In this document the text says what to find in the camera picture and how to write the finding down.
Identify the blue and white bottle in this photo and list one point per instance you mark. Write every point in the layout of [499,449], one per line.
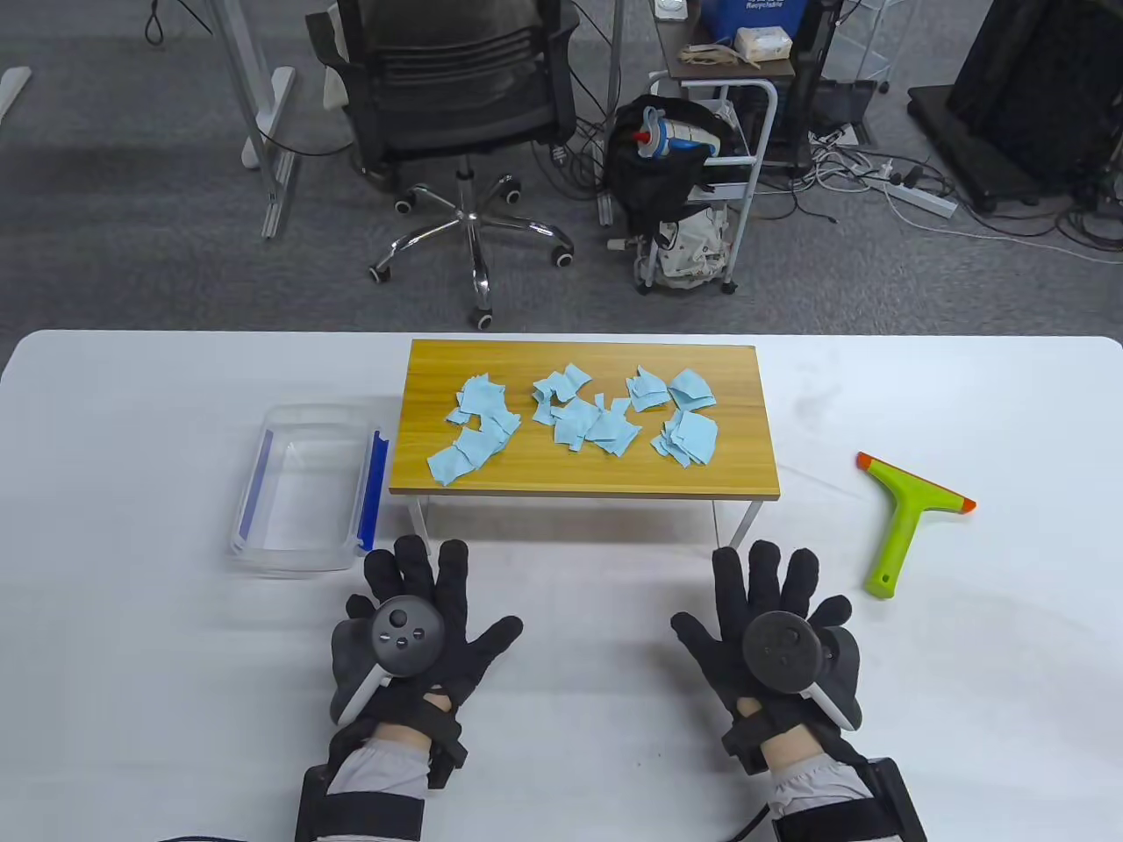
[680,136]

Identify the person's left forearm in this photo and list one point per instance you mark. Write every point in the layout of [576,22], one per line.
[377,772]

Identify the green scraper with orange blade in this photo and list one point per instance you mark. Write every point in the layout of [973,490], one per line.
[904,535]

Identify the pile of blue paper scraps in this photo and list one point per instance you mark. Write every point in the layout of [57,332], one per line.
[478,447]

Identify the black mesh office chair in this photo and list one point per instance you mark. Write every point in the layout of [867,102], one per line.
[456,96]

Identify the white power strip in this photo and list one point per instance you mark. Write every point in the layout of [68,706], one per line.
[921,200]

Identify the blue recycling bin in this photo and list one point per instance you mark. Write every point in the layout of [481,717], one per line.
[754,17]

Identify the beige cloth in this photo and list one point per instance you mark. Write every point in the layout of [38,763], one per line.
[715,55]

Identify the white desk leg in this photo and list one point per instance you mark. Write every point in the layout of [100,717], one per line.
[614,88]

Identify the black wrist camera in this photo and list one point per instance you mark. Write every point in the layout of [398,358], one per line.
[311,807]
[899,802]

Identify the person's right forearm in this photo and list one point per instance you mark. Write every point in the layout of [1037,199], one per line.
[816,785]

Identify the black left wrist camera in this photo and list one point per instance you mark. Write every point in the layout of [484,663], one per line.
[311,807]

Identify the black equipment stand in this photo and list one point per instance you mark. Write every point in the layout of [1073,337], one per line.
[1035,88]

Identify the white tissue box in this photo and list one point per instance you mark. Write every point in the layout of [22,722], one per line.
[763,44]

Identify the black bag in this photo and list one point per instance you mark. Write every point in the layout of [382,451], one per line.
[649,193]

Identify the person's left hand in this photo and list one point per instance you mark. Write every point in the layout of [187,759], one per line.
[456,649]

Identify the white desk frame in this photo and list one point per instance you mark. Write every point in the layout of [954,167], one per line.
[254,105]

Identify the gray left hand controller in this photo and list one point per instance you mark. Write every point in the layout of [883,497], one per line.
[405,636]

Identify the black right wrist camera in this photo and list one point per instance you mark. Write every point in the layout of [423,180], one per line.
[899,802]

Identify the white rolling cart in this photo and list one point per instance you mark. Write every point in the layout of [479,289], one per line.
[761,132]

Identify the clear plastic storage box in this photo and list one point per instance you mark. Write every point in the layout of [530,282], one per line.
[307,491]

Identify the gray right hand controller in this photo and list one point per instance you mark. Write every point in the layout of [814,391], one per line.
[781,653]

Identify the gray hand controller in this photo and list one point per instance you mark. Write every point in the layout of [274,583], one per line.
[781,653]
[405,636]

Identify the small wooden table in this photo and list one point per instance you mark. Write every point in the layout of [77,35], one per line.
[439,395]

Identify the patterned tote bag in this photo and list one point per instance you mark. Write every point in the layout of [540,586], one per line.
[693,250]

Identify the person's right hand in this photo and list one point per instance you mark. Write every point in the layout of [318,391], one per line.
[719,667]

